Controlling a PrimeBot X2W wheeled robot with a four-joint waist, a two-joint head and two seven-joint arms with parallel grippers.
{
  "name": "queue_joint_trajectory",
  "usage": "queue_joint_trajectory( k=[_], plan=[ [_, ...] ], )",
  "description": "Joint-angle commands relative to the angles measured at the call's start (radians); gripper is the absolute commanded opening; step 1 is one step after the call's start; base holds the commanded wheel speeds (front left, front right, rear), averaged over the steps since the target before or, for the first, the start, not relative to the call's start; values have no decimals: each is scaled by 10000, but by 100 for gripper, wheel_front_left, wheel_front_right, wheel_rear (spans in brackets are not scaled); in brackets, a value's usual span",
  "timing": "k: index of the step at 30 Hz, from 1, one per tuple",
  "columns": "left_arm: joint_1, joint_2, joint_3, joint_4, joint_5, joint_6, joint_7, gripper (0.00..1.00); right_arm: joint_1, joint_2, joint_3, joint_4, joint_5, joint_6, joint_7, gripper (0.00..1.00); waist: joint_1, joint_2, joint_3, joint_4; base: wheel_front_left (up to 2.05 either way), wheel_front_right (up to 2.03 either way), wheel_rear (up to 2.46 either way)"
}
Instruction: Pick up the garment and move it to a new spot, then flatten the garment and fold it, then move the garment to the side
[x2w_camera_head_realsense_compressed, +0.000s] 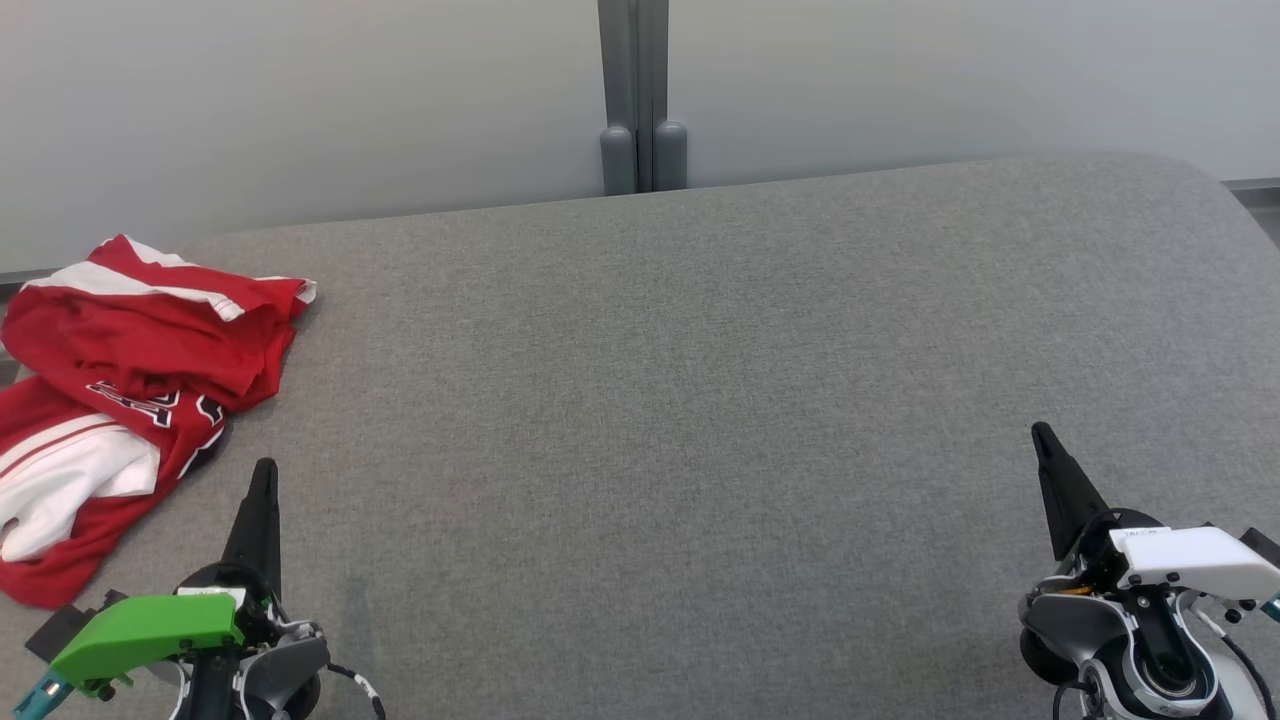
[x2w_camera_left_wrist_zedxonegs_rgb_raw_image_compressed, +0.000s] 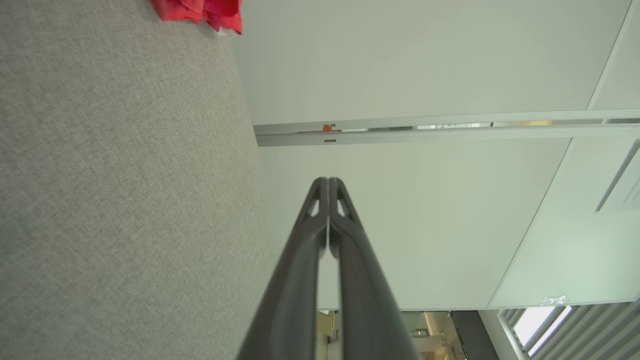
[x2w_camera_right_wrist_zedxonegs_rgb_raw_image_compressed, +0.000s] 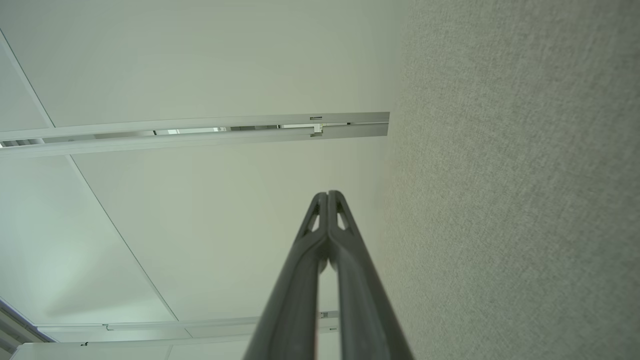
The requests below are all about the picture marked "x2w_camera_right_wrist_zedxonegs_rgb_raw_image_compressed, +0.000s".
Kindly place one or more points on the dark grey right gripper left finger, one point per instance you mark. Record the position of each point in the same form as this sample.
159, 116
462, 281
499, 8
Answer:
292, 300

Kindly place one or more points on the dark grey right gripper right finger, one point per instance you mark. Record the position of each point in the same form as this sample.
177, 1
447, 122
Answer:
362, 300

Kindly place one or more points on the aluminium wall rail with latch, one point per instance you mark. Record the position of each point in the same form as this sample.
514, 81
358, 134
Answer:
210, 327
200, 142

